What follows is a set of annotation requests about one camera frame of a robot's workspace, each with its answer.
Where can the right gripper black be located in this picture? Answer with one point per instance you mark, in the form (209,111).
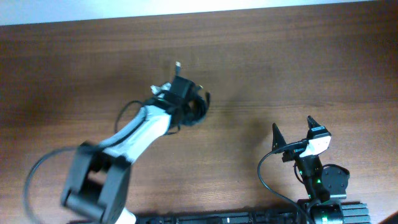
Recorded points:
(292,154)

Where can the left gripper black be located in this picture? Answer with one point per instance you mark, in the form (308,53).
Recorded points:
(192,112)

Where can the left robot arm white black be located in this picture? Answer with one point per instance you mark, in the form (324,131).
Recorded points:
(98,180)

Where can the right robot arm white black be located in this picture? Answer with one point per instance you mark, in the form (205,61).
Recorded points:
(325,184)

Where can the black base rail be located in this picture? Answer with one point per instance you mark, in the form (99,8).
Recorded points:
(248,216)

